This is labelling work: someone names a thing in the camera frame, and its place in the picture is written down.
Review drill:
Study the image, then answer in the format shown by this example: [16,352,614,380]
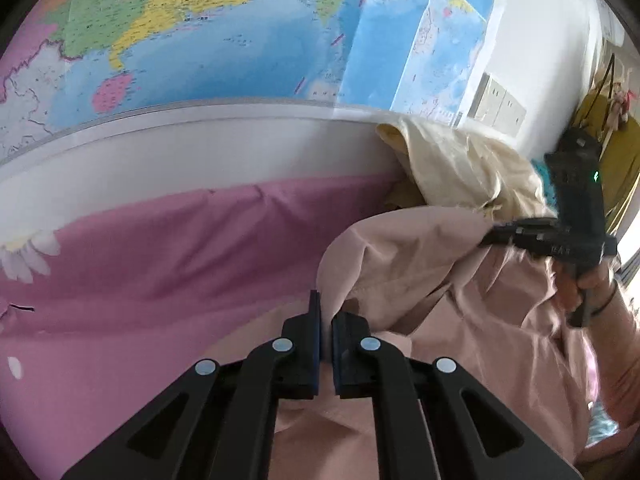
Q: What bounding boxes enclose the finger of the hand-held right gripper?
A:
[477,217,557,260]

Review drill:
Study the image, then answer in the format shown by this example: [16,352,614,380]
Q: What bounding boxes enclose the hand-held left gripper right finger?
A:
[331,312,587,480]

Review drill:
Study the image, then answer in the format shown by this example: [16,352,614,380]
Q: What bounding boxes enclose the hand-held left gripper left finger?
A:
[60,289,321,480]

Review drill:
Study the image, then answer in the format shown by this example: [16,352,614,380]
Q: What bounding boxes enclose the dusty pink shirt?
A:
[220,205,622,480]

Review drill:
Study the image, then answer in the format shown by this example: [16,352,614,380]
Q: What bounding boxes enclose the person's right forearm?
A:
[582,280,640,413]

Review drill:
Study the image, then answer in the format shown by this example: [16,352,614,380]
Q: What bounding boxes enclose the person's right hand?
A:
[552,256,619,320]

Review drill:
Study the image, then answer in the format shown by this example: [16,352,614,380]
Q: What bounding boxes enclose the teal cloth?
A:
[531,159,562,211]

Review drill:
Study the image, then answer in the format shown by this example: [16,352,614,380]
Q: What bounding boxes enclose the mustard yellow bag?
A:
[570,54,640,237]

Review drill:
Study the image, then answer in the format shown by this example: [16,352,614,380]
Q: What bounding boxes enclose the cream cloth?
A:
[376,117,557,222]

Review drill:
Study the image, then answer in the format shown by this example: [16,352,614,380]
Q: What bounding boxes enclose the small plush toy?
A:
[607,67,637,124]

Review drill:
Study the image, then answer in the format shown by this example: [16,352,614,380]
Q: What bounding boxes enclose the pink floral bedsheet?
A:
[0,172,403,480]

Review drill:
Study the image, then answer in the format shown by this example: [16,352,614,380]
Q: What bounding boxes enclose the white headboard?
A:
[0,104,416,257]

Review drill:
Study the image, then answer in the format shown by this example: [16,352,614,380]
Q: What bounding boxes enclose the white wall socket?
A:
[492,89,529,134]
[469,73,506,121]

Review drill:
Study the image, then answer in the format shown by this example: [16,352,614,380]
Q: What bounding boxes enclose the small wall map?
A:
[391,0,489,127]

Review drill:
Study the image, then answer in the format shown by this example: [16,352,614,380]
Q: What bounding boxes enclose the large colourful wall map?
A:
[0,0,507,162]

